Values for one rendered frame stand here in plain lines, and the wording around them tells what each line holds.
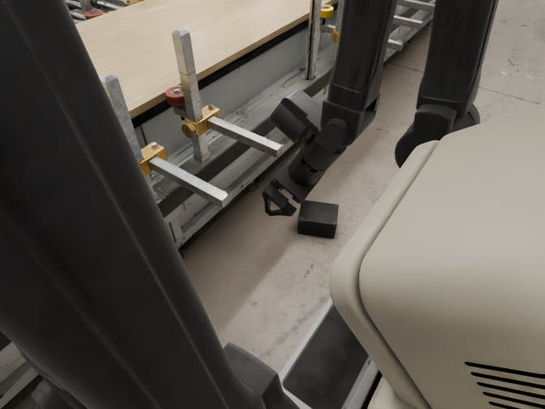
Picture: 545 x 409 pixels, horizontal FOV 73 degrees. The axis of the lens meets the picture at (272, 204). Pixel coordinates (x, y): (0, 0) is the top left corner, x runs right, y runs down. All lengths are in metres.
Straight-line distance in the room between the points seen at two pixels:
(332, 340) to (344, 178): 1.85
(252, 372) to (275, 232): 1.76
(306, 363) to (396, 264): 0.31
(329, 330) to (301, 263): 1.34
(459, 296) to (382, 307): 0.05
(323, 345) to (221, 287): 1.30
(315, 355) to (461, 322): 0.33
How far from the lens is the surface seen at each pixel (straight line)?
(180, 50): 1.12
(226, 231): 2.00
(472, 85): 0.48
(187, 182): 1.02
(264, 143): 1.12
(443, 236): 0.23
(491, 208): 0.23
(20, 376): 1.68
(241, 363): 0.24
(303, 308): 1.73
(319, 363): 0.51
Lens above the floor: 1.52
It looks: 46 degrees down
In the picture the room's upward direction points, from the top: straight up
